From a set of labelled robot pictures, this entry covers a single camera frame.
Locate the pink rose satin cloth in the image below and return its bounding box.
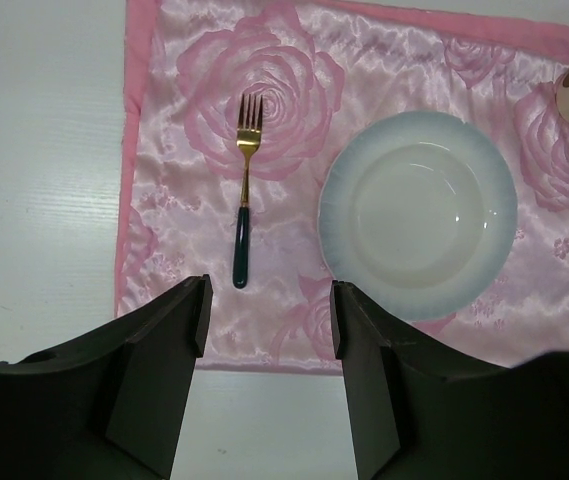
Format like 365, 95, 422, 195
115, 1, 569, 374

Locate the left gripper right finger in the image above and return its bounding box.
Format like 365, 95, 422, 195
330, 281, 569, 479

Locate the white round plate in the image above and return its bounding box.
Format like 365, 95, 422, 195
317, 111, 518, 322

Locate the gold fork dark handle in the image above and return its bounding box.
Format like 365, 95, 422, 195
232, 94, 263, 289

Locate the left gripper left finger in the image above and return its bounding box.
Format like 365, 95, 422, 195
0, 275, 213, 479

